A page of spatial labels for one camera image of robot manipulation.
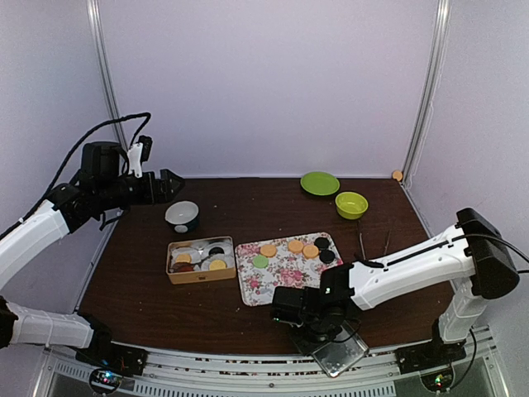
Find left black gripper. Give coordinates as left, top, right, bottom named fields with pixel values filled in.
left=96, top=168, right=185, bottom=211

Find silver metal tin lid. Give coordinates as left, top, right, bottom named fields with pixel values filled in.
left=311, top=322, right=369, bottom=378

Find floral rectangular tray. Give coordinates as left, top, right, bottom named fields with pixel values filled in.
left=235, top=232, right=343, bottom=307

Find tan biscuit cookie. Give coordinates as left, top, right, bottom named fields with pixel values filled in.
left=174, top=253, right=192, bottom=265
left=260, top=244, right=277, bottom=257
left=288, top=239, right=304, bottom=254
left=209, top=260, right=227, bottom=271

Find black sandwich cookie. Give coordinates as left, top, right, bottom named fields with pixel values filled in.
left=314, top=237, right=330, bottom=251
left=208, top=246, right=225, bottom=256
left=319, top=249, right=336, bottom=264

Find beige cookie tin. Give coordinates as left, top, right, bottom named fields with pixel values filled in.
left=165, top=237, right=236, bottom=285

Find metal tongs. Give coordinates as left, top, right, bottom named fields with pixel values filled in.
left=358, top=229, right=392, bottom=261

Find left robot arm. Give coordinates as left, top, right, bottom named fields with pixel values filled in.
left=1, top=136, right=185, bottom=367

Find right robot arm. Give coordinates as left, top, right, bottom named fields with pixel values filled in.
left=270, top=208, right=520, bottom=366

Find white and dark bowl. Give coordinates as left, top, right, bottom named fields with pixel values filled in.
left=164, top=201, right=200, bottom=234

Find green cookie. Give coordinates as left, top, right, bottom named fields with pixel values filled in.
left=252, top=255, right=269, bottom=269

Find green bowl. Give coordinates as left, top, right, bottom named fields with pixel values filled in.
left=335, top=192, right=369, bottom=220

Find green plate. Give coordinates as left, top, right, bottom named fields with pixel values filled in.
left=300, top=171, right=341, bottom=196

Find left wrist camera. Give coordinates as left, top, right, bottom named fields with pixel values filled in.
left=127, top=136, right=153, bottom=179

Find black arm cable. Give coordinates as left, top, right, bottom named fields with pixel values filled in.
left=0, top=111, right=152, bottom=241

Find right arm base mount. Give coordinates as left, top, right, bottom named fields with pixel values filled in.
left=394, top=320, right=466, bottom=374

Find front aluminium rail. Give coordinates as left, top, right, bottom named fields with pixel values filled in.
left=29, top=332, right=514, bottom=396

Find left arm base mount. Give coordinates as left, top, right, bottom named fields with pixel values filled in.
left=73, top=313, right=148, bottom=377

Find left aluminium frame post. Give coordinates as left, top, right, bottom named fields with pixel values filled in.
left=85, top=0, right=136, bottom=177

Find aluminium frame post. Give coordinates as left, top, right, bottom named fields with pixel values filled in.
left=85, top=0, right=136, bottom=177
left=402, top=0, right=451, bottom=189

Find right aluminium frame post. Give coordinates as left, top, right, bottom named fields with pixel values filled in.
left=402, top=0, right=451, bottom=189

